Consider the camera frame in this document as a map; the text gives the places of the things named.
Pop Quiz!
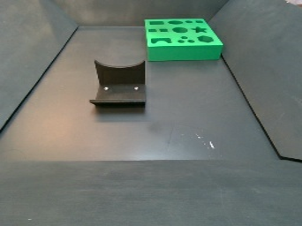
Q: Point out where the green shape sorter block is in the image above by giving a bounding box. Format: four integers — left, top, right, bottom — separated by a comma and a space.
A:
144, 19, 223, 61

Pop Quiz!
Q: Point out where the black curved holder bracket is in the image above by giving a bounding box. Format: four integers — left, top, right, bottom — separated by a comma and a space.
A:
90, 61, 146, 106

